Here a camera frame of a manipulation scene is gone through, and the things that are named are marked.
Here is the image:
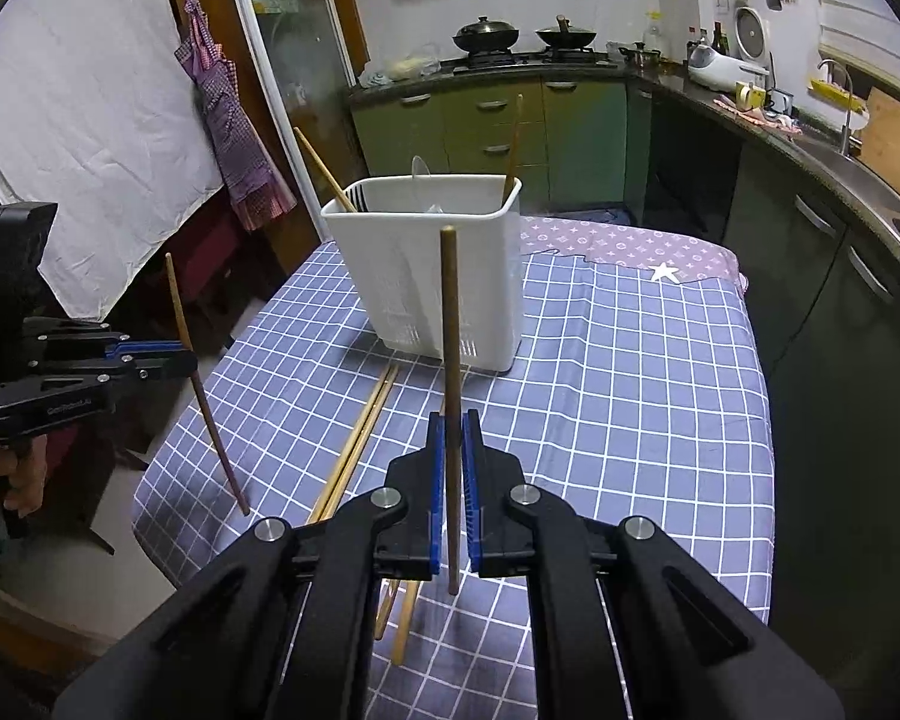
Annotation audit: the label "black plastic fork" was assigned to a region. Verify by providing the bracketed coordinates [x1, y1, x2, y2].
[347, 184, 368, 213]

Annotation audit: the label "white hanging sheet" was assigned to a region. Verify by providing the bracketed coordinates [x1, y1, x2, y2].
[0, 0, 222, 320]

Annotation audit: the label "wooden cutting board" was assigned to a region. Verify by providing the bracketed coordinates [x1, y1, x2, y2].
[860, 88, 900, 195]

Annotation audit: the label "purple checkered apron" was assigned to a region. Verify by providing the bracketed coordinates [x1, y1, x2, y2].
[175, 0, 297, 232]

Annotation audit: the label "person left hand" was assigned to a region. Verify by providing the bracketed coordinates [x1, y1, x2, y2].
[0, 436, 48, 517]

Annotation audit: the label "black wok left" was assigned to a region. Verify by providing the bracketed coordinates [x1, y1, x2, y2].
[453, 15, 520, 54]

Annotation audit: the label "glass sliding door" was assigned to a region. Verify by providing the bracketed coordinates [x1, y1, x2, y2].
[235, 0, 365, 241]

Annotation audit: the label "purple checkered tablecloth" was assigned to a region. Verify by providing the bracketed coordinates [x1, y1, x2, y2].
[133, 220, 774, 718]

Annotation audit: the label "dark wooden chopstick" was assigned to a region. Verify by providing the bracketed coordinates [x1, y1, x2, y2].
[164, 252, 250, 517]

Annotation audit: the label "clear plastic spoon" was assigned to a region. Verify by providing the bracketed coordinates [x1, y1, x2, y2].
[411, 154, 443, 215]

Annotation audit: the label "green lower cabinets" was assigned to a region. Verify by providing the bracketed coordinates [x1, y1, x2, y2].
[351, 76, 628, 215]

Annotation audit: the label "white striped window blind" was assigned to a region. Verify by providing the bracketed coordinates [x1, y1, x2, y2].
[818, 0, 900, 91]

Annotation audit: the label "plastic bag on counter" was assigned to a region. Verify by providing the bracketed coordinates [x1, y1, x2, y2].
[357, 50, 440, 89]

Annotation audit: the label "black wok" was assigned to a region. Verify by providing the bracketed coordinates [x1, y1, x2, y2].
[536, 15, 596, 52]
[453, 15, 520, 54]

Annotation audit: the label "steel double sink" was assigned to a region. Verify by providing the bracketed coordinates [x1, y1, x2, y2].
[798, 138, 900, 243]

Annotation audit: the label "white rice cooker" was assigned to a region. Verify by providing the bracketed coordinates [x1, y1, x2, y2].
[688, 5, 772, 93]

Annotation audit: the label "black wok right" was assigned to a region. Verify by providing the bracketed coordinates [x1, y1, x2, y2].
[536, 15, 596, 52]

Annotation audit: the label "yellow sponge rack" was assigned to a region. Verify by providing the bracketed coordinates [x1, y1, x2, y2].
[808, 78, 866, 114]

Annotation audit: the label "yellow mug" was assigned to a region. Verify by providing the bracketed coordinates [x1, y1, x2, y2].
[735, 82, 766, 110]

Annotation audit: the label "white plastic utensil holder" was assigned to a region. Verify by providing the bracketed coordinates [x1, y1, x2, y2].
[322, 174, 523, 372]

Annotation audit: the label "short wooden chopstick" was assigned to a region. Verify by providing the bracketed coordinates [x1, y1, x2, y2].
[391, 582, 421, 667]

